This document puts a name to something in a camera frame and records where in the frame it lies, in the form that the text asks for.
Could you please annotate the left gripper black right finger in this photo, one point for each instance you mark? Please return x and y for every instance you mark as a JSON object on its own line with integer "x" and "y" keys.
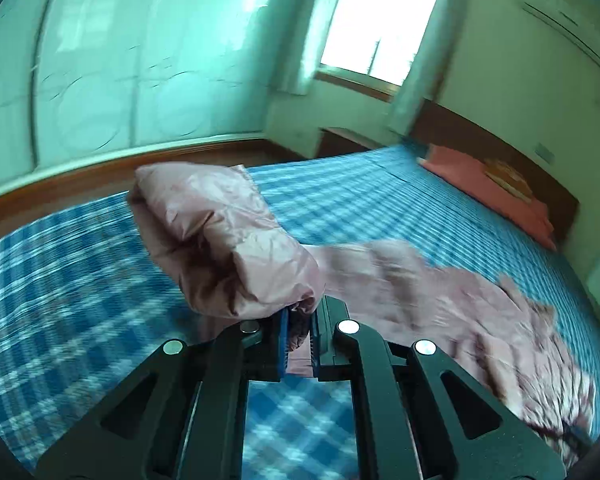
{"x": 417, "y": 413}

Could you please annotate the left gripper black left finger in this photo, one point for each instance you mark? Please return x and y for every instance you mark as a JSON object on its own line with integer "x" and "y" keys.
{"x": 179, "y": 415}

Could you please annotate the pink puffer down jacket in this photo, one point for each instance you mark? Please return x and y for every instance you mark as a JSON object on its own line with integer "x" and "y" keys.
{"x": 210, "y": 231}

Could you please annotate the bright bedroom window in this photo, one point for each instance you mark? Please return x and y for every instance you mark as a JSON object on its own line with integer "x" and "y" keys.
{"x": 370, "y": 46}

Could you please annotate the orange-red pillow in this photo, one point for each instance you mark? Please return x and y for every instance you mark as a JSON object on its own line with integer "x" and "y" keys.
{"x": 497, "y": 186}

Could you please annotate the dark wooden headboard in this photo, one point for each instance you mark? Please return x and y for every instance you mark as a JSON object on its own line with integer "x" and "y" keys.
{"x": 436, "y": 124}

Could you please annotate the pale window curtain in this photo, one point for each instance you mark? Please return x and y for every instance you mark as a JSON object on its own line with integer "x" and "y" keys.
{"x": 434, "y": 53}

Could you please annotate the white patterned wardrobe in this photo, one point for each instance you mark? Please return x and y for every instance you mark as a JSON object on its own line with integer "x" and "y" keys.
{"x": 85, "y": 78}

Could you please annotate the white wall socket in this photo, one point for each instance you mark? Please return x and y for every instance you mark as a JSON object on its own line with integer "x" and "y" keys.
{"x": 544, "y": 153}

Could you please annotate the white wall air conditioner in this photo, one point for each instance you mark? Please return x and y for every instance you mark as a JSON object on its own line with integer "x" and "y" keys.
{"x": 566, "y": 20}

